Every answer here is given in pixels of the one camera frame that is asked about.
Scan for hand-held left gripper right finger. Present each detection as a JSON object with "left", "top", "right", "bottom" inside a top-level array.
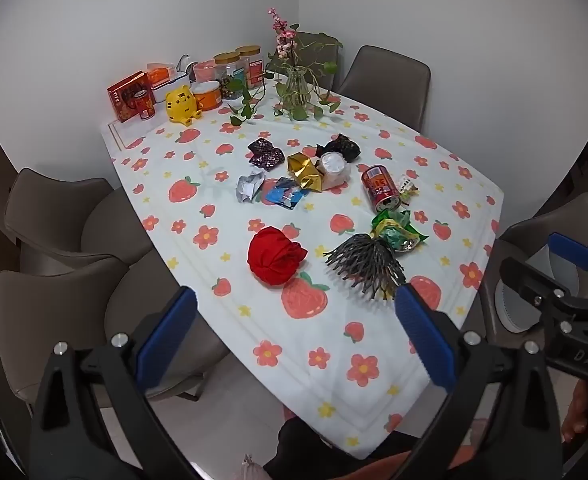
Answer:
[{"left": 395, "top": 282, "right": 565, "bottom": 480}]

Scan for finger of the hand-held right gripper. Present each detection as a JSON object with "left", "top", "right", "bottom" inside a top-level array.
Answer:
[
  {"left": 500, "top": 256, "right": 577, "bottom": 321},
  {"left": 548, "top": 232, "right": 588, "bottom": 286}
]

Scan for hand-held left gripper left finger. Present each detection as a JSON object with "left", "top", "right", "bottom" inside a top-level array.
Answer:
[{"left": 28, "top": 286, "right": 199, "bottom": 480}]

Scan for white trash bin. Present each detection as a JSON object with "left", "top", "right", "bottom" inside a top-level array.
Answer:
[{"left": 494, "top": 250, "right": 557, "bottom": 333}]

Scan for blue blister packaging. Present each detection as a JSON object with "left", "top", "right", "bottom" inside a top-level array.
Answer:
[{"left": 264, "top": 177, "right": 311, "bottom": 211}]

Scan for gold foil wrapper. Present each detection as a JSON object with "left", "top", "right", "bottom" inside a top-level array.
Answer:
[{"left": 286, "top": 152, "right": 327, "bottom": 193}]

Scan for person's right hand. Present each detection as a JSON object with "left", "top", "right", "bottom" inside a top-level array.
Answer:
[{"left": 561, "top": 384, "right": 588, "bottom": 443}]

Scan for grey foam fruit net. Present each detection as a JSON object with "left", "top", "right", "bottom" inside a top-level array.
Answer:
[{"left": 324, "top": 232, "right": 407, "bottom": 302}]

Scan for green snack wrapper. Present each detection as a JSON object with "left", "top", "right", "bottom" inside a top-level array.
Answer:
[{"left": 371, "top": 209, "right": 431, "bottom": 253}]

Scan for red crumpled cloth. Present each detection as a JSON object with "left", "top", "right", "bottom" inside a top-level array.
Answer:
[{"left": 247, "top": 226, "right": 309, "bottom": 287}]

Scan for small clear candy wrapper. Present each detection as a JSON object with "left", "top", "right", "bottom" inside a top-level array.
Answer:
[{"left": 396, "top": 174, "right": 421, "bottom": 201}]

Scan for red drink can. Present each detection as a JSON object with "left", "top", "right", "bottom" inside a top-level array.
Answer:
[{"left": 361, "top": 164, "right": 401, "bottom": 213}]

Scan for person's dark pants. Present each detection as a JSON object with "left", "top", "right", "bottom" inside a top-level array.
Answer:
[{"left": 263, "top": 417, "right": 425, "bottom": 480}]

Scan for crumpled white paper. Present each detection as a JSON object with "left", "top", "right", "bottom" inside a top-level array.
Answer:
[{"left": 235, "top": 170, "right": 266, "bottom": 203}]

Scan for white plastic cup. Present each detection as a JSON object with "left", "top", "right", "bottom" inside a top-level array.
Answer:
[{"left": 319, "top": 152, "right": 349, "bottom": 191}]

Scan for black crumpled plastic bag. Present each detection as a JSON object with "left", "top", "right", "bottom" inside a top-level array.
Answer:
[{"left": 315, "top": 133, "right": 362, "bottom": 162}]

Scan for purple patterned wrapper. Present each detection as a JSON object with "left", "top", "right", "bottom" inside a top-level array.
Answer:
[{"left": 247, "top": 136, "right": 285, "bottom": 168}]

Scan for yellow tiger toy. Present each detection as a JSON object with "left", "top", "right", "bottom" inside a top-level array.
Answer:
[{"left": 166, "top": 86, "right": 203, "bottom": 126}]

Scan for orange round tub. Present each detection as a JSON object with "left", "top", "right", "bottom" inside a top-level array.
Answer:
[{"left": 194, "top": 81, "right": 223, "bottom": 111}]

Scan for red gift box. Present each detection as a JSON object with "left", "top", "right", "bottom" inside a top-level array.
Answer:
[{"left": 107, "top": 71, "right": 155, "bottom": 123}]

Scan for white storage box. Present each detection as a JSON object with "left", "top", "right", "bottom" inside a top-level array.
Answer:
[{"left": 151, "top": 72, "right": 191, "bottom": 103}]

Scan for small patterned jar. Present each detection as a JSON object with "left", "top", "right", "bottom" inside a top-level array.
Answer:
[{"left": 220, "top": 76, "right": 245, "bottom": 102}]

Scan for pink lidded container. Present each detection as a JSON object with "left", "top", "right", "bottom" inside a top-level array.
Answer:
[{"left": 192, "top": 60, "right": 218, "bottom": 83}]

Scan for glass vase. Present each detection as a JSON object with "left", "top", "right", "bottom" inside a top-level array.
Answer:
[{"left": 283, "top": 67, "right": 311, "bottom": 121}]

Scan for green vine plant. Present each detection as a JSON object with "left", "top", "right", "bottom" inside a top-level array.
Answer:
[{"left": 229, "top": 32, "right": 345, "bottom": 126}]

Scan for pink flower sprig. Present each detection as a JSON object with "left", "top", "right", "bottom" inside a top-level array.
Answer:
[{"left": 268, "top": 8, "right": 299, "bottom": 58}]

